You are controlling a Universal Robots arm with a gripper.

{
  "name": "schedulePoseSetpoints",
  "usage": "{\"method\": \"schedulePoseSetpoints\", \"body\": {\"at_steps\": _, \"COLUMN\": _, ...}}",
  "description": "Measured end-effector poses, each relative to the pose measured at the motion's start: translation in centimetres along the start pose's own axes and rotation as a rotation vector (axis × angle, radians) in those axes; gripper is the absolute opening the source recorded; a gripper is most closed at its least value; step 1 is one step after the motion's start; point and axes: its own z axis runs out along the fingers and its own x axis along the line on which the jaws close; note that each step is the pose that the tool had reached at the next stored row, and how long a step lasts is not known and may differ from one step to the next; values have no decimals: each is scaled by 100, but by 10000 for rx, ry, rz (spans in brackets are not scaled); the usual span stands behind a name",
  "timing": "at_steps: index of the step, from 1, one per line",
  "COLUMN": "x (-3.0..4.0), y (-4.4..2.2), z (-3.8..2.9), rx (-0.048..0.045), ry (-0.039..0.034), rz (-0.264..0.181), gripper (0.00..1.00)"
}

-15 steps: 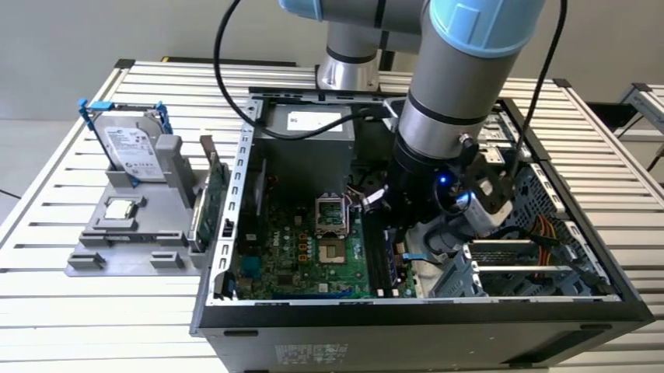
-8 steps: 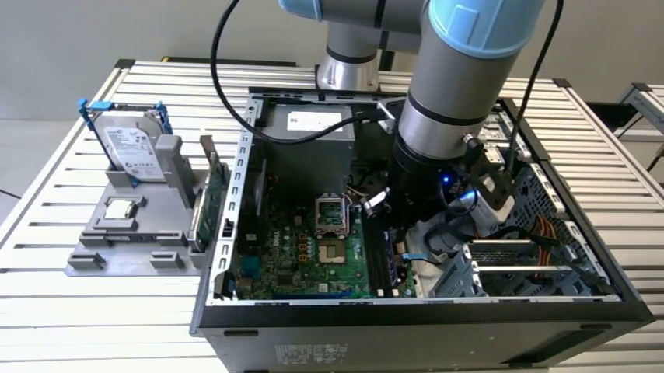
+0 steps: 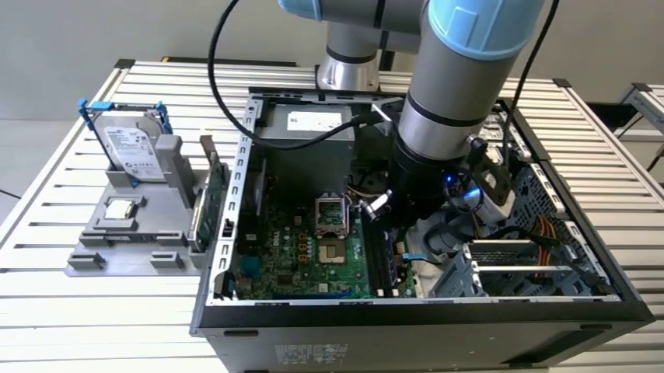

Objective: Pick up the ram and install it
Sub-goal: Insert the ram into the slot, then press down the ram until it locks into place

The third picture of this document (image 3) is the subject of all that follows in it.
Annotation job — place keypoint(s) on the black PC case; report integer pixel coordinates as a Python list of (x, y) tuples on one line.
[(363, 342)]

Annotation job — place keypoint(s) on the small aluminium slat table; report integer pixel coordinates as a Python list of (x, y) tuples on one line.
[(648, 97)]

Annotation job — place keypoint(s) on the grey power supply unit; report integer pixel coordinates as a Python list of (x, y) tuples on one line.
[(306, 167)]

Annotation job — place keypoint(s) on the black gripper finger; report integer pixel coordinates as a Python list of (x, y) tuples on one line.
[(377, 204)]

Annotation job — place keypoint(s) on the green motherboard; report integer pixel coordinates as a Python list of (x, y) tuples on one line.
[(290, 248)]

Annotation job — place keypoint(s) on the grey metal disk bay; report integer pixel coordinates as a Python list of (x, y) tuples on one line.
[(499, 252)]

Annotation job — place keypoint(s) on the blue expansion slot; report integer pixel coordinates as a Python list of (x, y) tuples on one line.
[(311, 294)]

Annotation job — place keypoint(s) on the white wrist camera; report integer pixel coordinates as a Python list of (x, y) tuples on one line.
[(386, 112)]

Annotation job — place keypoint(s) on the white camera with black mount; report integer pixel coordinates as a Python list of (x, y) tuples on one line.
[(493, 211)]

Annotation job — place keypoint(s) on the green graphics card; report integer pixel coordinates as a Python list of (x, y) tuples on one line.
[(210, 217)]

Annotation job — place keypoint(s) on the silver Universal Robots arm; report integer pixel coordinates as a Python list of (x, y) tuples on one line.
[(455, 89)]

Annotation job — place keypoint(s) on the silver CPU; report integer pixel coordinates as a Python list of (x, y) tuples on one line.
[(120, 210)]

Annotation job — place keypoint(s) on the CPU socket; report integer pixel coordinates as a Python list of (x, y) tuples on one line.
[(331, 252)]

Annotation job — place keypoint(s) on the black RAM slot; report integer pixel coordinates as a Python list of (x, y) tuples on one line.
[(393, 291), (373, 256)]

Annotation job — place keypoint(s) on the hard disk in blue carrier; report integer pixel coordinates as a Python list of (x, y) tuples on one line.
[(129, 151)]

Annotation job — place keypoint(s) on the grey parts rack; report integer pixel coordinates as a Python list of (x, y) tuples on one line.
[(155, 217)]

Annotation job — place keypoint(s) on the black cooling fan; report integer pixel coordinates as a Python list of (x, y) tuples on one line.
[(367, 180)]

